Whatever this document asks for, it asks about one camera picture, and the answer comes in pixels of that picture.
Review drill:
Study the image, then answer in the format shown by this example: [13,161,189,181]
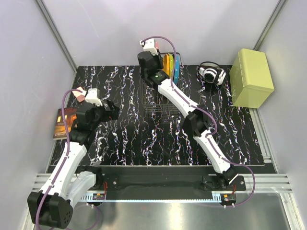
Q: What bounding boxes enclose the orange dotted plate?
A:
[163,54,170,75]

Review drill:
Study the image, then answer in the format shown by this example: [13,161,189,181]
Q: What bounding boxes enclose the lime green dotted plate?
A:
[168,53,174,77]

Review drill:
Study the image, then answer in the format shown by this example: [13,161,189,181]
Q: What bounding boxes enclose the blue dotted plate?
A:
[173,53,180,84]

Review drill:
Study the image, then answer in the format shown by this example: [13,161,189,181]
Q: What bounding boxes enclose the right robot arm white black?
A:
[137,51,238,190]

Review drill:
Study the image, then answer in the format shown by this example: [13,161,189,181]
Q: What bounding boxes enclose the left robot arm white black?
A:
[27,100,119,229]

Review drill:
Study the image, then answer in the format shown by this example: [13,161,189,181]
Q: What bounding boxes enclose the pink white cube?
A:
[72,87,87,103]

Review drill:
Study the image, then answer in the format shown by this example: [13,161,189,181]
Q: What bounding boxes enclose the dark paperback book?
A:
[53,107,77,140]

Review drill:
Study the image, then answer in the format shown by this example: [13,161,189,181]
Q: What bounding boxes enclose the black white headphones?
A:
[198,61,227,86]

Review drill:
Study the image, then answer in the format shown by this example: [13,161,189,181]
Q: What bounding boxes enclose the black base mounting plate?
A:
[76,165,247,201]

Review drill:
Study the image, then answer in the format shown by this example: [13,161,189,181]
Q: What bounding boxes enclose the lime green box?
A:
[229,48,274,109]

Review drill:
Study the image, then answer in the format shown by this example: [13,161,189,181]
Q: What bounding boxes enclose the black wire dish rack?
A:
[140,53,184,114]

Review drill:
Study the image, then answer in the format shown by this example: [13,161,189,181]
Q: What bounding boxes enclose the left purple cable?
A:
[35,89,103,230]

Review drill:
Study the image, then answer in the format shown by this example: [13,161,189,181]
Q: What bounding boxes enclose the purple cable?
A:
[35,89,103,230]
[141,35,256,208]

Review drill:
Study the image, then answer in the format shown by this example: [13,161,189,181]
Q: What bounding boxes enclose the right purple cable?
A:
[141,35,256,208]

